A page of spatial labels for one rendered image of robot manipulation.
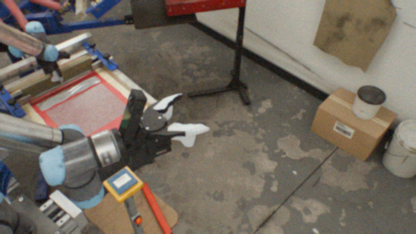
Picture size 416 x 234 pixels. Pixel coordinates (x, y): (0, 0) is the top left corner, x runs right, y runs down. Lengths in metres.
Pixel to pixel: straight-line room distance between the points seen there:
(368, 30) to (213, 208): 1.73
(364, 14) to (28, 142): 2.40
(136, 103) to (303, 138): 2.43
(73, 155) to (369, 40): 2.46
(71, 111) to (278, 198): 1.58
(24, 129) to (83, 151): 0.16
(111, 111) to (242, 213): 1.23
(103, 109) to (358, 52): 1.98
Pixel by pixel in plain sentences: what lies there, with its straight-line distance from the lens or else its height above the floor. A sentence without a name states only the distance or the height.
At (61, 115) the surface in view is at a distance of 1.93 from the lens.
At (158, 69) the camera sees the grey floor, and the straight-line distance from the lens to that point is 3.61.
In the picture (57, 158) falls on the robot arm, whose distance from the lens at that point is 0.75.
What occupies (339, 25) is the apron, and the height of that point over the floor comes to 0.82.
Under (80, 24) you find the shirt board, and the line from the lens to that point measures 2.69.
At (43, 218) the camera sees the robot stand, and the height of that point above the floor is 1.26.
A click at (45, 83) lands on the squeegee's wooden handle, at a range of 2.03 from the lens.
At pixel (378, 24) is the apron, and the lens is 2.79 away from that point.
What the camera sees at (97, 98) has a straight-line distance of 1.96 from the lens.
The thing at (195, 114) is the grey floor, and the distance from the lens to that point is 3.10.
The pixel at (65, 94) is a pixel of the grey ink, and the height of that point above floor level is 0.96.
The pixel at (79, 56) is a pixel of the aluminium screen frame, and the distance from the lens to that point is 2.24.
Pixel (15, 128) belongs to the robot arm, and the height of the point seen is 1.70.
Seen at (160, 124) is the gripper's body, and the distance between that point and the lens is 0.75.
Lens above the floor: 2.24
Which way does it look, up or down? 47 degrees down
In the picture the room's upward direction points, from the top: straight up
